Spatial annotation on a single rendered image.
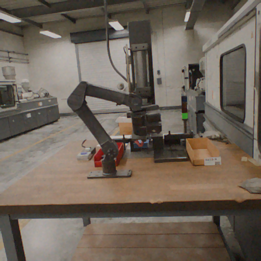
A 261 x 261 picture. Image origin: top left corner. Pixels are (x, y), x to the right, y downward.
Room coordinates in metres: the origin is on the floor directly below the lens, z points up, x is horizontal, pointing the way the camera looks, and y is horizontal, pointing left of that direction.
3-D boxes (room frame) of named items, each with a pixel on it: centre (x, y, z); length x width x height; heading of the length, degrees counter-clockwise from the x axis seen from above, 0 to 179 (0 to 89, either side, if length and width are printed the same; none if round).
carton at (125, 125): (4.95, -0.09, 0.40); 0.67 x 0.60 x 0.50; 165
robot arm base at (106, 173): (1.02, 0.11, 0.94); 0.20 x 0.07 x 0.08; 83
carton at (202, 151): (1.17, -0.36, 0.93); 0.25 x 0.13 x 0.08; 173
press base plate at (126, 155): (1.48, -0.13, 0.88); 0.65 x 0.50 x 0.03; 83
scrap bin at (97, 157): (1.26, 0.12, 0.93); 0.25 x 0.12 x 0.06; 173
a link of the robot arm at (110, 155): (1.02, 0.10, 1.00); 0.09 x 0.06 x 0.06; 4
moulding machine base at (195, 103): (6.84, -2.18, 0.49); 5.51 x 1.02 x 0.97; 170
